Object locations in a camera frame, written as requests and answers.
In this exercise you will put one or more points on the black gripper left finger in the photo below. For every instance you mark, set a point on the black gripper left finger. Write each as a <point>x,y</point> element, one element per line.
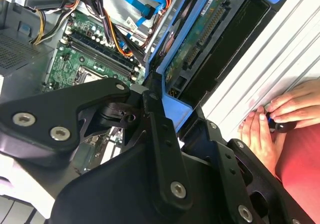
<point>50,109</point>

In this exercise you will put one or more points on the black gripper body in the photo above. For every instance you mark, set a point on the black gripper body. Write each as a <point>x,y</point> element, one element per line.
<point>112,196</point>

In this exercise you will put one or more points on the person's right hand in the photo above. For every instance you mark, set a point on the person's right hand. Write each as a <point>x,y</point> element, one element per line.
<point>300,104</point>

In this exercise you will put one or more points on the person's left hand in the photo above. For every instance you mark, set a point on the person's left hand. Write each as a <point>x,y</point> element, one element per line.
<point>260,139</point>

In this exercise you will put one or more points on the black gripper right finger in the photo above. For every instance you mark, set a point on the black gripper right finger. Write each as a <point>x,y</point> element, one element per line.
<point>236,189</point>

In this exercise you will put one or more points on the hard disk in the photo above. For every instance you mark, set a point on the hard disk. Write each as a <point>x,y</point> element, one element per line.
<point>200,41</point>

